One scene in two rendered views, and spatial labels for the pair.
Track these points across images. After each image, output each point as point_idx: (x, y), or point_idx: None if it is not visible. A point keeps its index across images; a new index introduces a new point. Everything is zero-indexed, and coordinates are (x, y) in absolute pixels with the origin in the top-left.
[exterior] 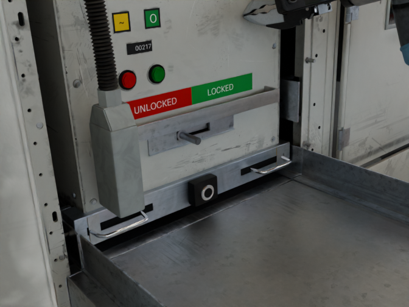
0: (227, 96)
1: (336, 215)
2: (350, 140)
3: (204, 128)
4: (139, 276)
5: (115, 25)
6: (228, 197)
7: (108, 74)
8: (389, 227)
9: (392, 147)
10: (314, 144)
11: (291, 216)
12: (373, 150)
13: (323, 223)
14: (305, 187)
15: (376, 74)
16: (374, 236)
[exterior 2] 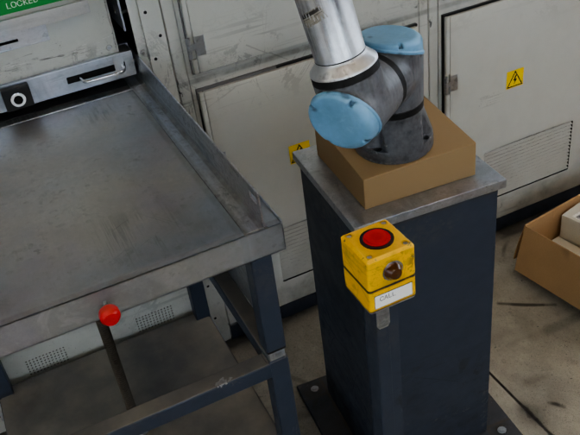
0: (34, 8)
1: (124, 126)
2: (207, 48)
3: (15, 39)
4: None
5: None
6: (58, 104)
7: None
8: (153, 139)
9: (299, 53)
10: (157, 53)
11: (88, 125)
12: (262, 57)
13: (104, 133)
14: (134, 97)
15: None
16: (130, 146)
